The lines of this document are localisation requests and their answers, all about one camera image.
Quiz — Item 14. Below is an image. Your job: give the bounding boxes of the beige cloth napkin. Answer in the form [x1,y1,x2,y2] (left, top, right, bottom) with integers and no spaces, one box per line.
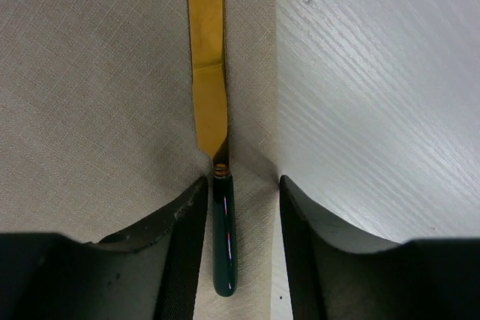
[1,0,278,319]

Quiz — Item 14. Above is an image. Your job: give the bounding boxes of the gold knife green handle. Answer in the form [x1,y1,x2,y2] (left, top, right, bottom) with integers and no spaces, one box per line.
[187,0,238,298]

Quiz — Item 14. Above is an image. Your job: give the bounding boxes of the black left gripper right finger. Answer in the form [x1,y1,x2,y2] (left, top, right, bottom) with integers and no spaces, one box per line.
[279,176,479,319]

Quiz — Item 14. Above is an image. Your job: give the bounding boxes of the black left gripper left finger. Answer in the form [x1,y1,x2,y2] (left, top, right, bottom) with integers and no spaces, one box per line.
[1,177,209,319]

